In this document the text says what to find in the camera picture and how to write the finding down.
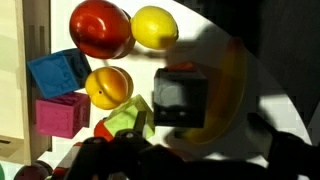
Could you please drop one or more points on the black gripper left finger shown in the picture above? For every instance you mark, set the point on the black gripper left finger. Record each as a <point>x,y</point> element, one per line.
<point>140,122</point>

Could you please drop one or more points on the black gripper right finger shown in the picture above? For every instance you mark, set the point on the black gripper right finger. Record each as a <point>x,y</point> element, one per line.
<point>260,131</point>

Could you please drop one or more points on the gray toy block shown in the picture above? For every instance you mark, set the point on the gray toy block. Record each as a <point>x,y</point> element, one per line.
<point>179,98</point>

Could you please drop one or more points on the light green toy block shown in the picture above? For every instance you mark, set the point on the light green toy block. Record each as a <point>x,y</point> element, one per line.
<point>124,116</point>

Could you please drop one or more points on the orange translucent block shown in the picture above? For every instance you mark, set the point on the orange translucent block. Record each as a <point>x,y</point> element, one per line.
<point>184,66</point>

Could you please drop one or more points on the pink toy block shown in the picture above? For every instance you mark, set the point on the pink toy block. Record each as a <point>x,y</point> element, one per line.
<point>63,116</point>

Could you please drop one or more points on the blue toy block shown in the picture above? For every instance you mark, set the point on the blue toy block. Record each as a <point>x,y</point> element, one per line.
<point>61,72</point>

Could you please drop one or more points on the wooden tray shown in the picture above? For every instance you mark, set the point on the wooden tray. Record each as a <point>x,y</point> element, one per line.
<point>24,36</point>

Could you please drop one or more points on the small red toy piece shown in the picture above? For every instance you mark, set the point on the small red toy piece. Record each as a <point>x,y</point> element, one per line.
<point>101,131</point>

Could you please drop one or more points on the yellow orange toy peach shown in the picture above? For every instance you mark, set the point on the yellow orange toy peach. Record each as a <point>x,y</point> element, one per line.
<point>109,87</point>

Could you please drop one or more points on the yellow toy banana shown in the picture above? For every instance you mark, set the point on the yellow toy banana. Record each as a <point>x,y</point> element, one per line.
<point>226,96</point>

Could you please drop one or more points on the yellow toy lemon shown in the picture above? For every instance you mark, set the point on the yellow toy lemon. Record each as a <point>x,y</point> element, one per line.
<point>154,27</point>

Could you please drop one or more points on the red toy apple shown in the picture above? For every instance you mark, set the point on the red toy apple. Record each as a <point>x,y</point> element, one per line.
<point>100,29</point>

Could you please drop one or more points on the dark red plum toy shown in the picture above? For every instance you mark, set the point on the dark red plum toy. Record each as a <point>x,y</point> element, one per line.
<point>39,170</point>

